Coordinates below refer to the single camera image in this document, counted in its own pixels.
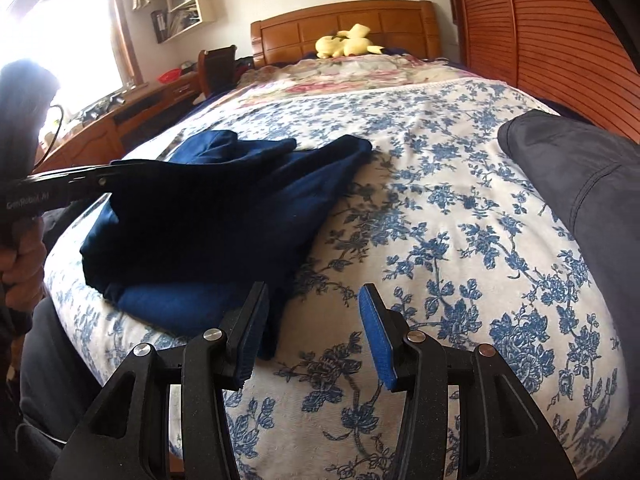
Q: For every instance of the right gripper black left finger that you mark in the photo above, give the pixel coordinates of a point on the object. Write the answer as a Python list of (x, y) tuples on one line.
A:
[(124, 434)]

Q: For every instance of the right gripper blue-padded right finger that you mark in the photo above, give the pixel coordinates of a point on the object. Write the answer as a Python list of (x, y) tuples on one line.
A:
[(503, 434)]

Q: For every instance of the navy blue suit jacket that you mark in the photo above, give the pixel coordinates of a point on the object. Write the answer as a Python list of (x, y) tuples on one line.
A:
[(180, 243)]

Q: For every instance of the person's left hand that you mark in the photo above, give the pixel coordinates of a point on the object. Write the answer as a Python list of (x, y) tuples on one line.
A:
[(22, 266)]

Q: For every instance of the wooden desk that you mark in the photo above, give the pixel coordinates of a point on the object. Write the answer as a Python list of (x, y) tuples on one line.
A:
[(145, 114)]

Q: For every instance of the red bowl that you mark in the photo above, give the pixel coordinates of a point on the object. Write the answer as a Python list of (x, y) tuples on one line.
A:
[(170, 76)]

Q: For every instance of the blue floral white bedspread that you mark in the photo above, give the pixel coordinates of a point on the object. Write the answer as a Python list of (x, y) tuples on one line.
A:
[(456, 239)]

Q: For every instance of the wooden chair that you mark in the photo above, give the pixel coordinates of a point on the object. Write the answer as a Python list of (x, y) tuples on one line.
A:
[(216, 69)]

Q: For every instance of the dark grey folded garment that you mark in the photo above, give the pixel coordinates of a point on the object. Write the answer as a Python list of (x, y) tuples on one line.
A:
[(590, 179)]

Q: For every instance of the pink floral quilt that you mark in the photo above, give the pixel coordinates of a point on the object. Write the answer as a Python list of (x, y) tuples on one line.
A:
[(346, 74)]

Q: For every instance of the yellow plush toy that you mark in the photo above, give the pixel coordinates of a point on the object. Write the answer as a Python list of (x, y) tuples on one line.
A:
[(350, 42)]

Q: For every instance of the wooden headboard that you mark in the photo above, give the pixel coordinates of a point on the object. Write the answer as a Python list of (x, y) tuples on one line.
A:
[(398, 24)]

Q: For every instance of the wooden louvered wardrobe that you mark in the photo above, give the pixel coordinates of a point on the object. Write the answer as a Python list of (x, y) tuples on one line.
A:
[(559, 50)]

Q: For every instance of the white wall shelf with books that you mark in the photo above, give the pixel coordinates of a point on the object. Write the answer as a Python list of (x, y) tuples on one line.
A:
[(175, 7)]

